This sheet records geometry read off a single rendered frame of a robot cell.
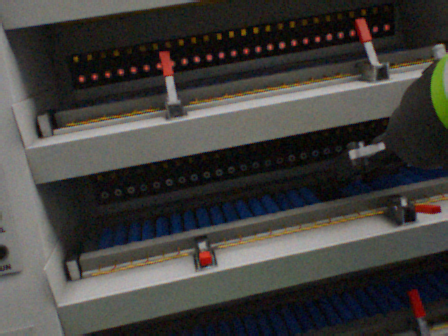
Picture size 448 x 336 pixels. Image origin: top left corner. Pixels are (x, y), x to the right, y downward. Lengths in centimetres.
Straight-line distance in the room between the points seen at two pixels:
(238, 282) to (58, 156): 26
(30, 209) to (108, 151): 11
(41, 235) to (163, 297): 16
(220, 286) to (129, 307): 11
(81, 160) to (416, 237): 43
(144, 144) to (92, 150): 6
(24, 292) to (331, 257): 37
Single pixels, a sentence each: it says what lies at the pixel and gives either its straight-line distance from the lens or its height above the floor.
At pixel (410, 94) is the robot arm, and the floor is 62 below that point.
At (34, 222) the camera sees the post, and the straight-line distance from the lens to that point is 52.
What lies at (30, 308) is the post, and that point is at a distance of 55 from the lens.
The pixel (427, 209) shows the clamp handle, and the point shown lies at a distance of 53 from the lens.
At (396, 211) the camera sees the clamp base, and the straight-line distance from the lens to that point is 58.
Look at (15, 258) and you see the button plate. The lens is 54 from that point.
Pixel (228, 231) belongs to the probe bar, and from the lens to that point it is 55.
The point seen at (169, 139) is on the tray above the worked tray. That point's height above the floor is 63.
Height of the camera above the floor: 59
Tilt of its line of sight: level
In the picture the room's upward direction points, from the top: 11 degrees counter-clockwise
